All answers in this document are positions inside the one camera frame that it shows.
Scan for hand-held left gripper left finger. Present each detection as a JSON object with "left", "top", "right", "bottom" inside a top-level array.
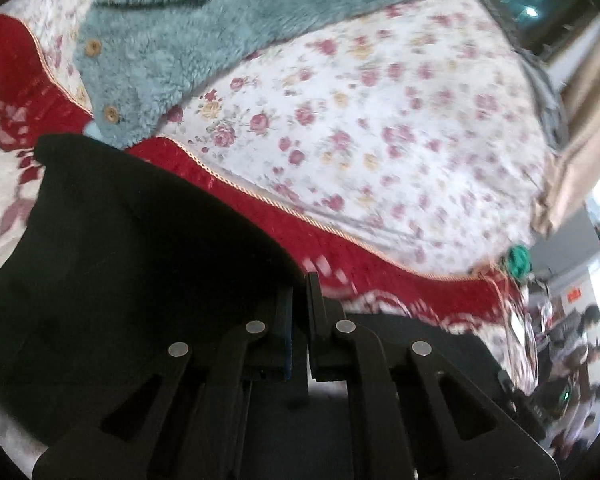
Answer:
[{"left": 32, "top": 286, "right": 296, "bottom": 480}]

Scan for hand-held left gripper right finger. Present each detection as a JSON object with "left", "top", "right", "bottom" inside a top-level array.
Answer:
[{"left": 306, "top": 271, "right": 562, "bottom": 480}]

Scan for black pants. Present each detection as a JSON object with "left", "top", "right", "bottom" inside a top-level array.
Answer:
[{"left": 0, "top": 135, "right": 511, "bottom": 480}]

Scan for green round object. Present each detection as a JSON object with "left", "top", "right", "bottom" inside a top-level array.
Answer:
[{"left": 509, "top": 244, "right": 532, "bottom": 279}]

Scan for white floral quilt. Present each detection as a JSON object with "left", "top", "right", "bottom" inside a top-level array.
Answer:
[{"left": 0, "top": 0, "right": 557, "bottom": 282}]

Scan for beige curtain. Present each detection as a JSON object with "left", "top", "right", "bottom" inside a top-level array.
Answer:
[{"left": 530, "top": 14, "right": 600, "bottom": 237}]

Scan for teal fleece jacket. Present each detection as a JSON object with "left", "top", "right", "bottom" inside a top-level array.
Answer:
[{"left": 72, "top": 0, "right": 487, "bottom": 150}]

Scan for red and white leaf blanket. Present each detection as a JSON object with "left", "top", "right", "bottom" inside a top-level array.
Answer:
[{"left": 0, "top": 12, "right": 543, "bottom": 480}]

